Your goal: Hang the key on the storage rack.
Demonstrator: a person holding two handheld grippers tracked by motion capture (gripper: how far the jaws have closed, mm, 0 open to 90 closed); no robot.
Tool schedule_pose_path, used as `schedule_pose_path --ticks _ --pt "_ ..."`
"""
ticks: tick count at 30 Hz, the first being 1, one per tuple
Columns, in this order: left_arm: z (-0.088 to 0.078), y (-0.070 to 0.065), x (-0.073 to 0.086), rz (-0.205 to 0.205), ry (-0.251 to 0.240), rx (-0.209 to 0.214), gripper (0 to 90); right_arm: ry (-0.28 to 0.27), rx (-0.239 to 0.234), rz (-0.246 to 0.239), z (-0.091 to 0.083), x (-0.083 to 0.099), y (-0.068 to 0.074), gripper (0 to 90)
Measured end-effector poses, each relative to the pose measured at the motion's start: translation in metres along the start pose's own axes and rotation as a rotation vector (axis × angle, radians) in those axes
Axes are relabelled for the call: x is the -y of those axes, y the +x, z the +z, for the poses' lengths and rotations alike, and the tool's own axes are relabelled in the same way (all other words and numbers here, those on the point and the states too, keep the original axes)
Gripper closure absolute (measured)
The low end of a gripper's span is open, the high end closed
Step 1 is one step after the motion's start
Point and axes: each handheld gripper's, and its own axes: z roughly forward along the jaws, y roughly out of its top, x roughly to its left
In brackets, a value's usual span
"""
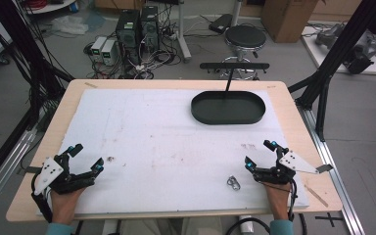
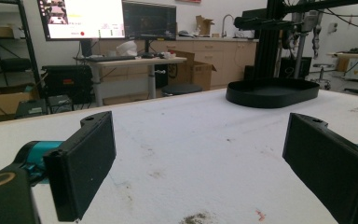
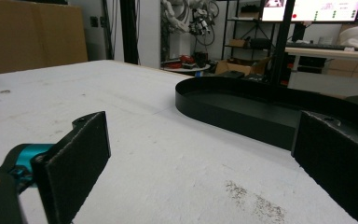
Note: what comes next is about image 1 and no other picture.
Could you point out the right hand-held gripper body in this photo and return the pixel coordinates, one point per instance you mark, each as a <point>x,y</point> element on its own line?
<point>279,171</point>

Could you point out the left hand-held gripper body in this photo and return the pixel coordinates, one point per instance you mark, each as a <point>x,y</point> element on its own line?
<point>56,174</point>

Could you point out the person's right hand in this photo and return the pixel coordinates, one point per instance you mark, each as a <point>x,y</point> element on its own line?
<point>279,199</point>

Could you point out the person's left hand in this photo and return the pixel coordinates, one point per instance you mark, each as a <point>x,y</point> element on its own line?
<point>64,204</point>

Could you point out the thin wooden stick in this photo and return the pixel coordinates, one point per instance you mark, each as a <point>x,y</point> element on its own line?
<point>316,196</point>

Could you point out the black stand with oval tray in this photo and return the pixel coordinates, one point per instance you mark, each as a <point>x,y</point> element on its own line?
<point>228,107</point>

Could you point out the white table leg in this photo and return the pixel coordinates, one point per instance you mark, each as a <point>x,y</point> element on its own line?
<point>111,227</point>
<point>246,225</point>

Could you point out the white foam mat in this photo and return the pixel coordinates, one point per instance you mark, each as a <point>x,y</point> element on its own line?
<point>163,153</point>

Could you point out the white floor board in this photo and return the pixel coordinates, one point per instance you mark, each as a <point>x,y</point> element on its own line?
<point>319,55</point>

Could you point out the white power supply unit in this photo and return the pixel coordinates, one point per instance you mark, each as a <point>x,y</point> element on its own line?
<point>108,52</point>
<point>98,48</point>

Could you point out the black round stool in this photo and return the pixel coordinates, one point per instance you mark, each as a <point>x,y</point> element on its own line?
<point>245,37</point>

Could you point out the clear plastic bag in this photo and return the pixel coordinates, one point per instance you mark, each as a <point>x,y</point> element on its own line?
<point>69,24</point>

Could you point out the large black computer tower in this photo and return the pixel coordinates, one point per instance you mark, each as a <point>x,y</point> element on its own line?
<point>128,36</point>

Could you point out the dark grey robot part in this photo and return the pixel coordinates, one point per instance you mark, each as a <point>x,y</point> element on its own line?
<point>360,54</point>

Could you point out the brown cardboard box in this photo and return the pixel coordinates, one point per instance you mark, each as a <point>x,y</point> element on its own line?
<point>287,19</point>

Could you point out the black flat case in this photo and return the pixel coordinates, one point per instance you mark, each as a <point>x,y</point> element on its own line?
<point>220,23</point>

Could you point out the grey desk leg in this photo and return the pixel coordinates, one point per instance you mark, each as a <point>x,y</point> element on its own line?
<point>183,36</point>

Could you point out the small black computer tower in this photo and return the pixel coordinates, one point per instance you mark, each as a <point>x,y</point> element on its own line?
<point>150,27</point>

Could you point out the round white table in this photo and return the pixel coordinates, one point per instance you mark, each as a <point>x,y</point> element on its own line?
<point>50,6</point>

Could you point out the aluminium floor rail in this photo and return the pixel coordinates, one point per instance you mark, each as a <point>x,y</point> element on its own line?
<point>336,182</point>
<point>3,176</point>

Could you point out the black metal frame post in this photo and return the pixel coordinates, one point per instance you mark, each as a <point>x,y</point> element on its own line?
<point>23,49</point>
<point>336,55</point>

